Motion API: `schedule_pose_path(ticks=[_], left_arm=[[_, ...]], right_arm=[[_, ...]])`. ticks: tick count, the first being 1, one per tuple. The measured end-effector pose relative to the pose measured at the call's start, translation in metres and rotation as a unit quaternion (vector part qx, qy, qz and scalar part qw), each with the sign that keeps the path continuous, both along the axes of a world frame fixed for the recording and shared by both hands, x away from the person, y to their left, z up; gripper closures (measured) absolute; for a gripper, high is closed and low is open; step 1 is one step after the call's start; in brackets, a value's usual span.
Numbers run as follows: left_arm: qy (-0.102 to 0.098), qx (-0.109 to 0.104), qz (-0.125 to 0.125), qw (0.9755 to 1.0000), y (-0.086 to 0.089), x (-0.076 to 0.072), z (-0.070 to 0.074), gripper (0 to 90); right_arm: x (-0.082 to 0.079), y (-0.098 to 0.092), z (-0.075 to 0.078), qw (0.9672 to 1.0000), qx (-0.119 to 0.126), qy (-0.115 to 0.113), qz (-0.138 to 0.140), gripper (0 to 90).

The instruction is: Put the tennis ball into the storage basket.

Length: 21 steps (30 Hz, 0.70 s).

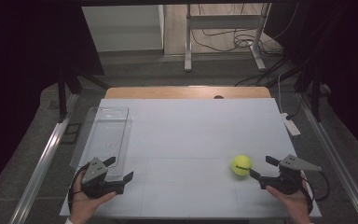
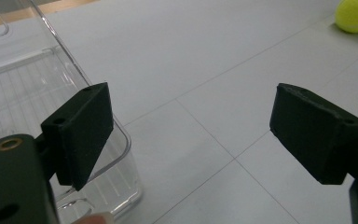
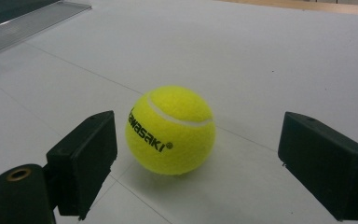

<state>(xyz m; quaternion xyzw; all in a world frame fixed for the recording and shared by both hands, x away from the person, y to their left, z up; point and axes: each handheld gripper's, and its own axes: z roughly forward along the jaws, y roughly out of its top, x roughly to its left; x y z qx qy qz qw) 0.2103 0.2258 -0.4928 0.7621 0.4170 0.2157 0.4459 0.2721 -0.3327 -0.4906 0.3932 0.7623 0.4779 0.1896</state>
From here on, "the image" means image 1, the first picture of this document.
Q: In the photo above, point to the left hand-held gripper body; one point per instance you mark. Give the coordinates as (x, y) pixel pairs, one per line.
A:
(94, 174)

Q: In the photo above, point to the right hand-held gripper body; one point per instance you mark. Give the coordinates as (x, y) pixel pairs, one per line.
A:
(287, 182)

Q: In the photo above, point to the yellow tennis ball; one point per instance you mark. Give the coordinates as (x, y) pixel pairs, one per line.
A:
(241, 165)

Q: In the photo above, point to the clear plastic box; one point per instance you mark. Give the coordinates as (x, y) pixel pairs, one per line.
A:
(107, 137)

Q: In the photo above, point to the person's right hand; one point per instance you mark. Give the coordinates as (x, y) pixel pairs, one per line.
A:
(293, 203)

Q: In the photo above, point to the person's left hand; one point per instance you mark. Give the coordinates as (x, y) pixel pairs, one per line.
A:
(85, 207)

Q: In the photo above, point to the white power strip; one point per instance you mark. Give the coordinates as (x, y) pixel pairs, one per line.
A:
(291, 126)

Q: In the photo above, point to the white board mat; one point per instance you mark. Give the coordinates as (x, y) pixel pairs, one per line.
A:
(192, 140)

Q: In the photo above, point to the black metal stand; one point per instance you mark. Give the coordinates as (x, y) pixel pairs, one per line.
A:
(315, 99)
(62, 99)

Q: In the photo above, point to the wooden table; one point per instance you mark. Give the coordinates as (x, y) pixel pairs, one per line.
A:
(180, 92)

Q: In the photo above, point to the black curtain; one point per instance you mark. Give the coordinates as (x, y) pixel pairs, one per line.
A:
(18, 62)
(348, 62)

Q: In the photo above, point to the white cabinet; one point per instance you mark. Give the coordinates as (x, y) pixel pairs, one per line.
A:
(121, 31)

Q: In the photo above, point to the aluminium rail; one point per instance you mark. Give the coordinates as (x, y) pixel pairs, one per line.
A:
(40, 161)
(338, 161)

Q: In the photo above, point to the white metal desk frame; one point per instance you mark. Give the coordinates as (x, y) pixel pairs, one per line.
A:
(187, 46)

